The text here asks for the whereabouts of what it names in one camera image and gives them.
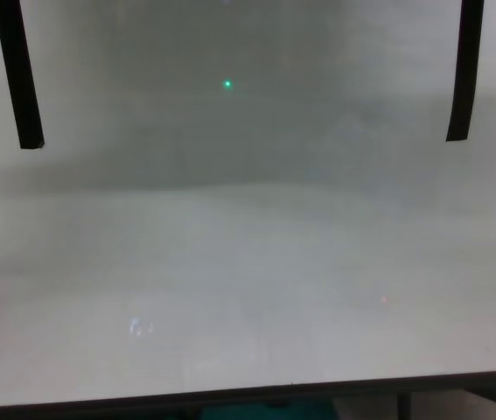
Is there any black tape strip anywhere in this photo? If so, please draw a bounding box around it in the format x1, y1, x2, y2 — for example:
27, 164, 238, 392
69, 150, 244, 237
0, 0, 46, 151
444, 0, 486, 144

